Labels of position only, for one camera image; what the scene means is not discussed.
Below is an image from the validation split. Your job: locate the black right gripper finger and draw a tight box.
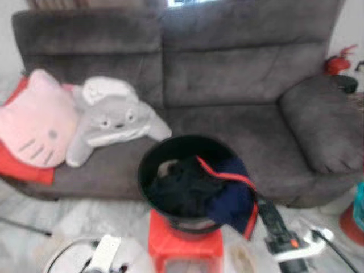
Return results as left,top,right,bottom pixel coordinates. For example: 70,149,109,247
265,196,285,221
257,195,276,224

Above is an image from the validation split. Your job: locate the navy garment with red trim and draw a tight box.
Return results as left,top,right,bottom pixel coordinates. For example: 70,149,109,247
196,155,259,239

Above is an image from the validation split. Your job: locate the red plastic bucket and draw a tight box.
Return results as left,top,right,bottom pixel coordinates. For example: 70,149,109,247
340,202,364,246

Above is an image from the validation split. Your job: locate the teal plastic bag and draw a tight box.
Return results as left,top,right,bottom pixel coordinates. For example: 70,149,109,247
353,182,364,228

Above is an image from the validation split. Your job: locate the crumpled black garment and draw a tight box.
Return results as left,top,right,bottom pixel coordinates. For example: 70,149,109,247
147,156,225,217

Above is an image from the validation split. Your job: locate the red plastic stool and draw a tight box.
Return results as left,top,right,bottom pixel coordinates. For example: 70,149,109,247
148,209,224,273

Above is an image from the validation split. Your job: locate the black round laundry basket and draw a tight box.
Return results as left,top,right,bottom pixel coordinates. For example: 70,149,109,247
138,135,254,235

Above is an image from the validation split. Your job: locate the dark brown fabric sofa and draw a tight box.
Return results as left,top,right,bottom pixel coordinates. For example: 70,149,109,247
0,0,364,208

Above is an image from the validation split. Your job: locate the small black round table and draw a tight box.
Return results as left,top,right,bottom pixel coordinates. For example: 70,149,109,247
336,74,359,94

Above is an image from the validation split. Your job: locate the red fire extinguisher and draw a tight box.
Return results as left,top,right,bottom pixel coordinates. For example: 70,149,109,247
324,44,359,76

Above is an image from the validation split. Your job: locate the grey Totoro plush pillow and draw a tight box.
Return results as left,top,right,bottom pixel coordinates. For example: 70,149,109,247
65,76,172,168

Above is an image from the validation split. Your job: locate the bright window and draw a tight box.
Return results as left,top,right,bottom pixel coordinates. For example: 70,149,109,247
168,0,220,7

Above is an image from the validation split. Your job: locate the red cushion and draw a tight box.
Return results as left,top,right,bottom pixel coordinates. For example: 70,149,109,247
0,77,56,185

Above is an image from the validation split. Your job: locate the pink cat face pillow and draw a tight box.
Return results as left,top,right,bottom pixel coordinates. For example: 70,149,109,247
0,69,79,168

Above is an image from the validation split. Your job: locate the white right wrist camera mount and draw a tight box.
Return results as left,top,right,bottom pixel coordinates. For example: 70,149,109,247
273,226,335,263

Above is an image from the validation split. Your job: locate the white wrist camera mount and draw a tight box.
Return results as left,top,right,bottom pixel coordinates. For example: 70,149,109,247
91,235,122,273
273,226,335,263

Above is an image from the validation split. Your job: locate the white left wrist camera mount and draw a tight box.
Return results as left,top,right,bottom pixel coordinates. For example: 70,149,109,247
91,235,122,273

